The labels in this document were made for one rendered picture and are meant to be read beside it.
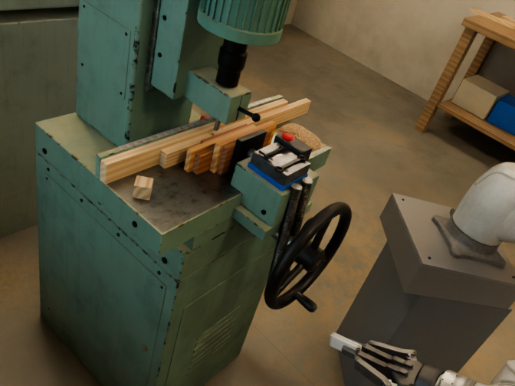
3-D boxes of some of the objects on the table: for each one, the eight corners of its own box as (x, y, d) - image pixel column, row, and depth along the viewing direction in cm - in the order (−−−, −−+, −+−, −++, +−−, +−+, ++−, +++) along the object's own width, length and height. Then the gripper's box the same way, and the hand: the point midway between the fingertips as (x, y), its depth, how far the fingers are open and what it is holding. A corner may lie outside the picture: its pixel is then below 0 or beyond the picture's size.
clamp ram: (251, 188, 109) (261, 155, 104) (227, 171, 112) (236, 138, 107) (276, 176, 116) (287, 144, 110) (253, 159, 119) (262, 128, 113)
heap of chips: (308, 155, 128) (311, 145, 126) (272, 131, 133) (274, 122, 131) (326, 145, 134) (329, 137, 132) (290, 123, 139) (293, 115, 137)
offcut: (149, 201, 99) (151, 188, 97) (132, 197, 98) (133, 185, 96) (152, 190, 101) (153, 178, 100) (135, 187, 101) (136, 175, 99)
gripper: (453, 355, 98) (346, 309, 112) (427, 397, 88) (315, 341, 102) (447, 384, 101) (345, 336, 115) (422, 426, 91) (314, 368, 105)
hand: (345, 345), depth 106 cm, fingers closed
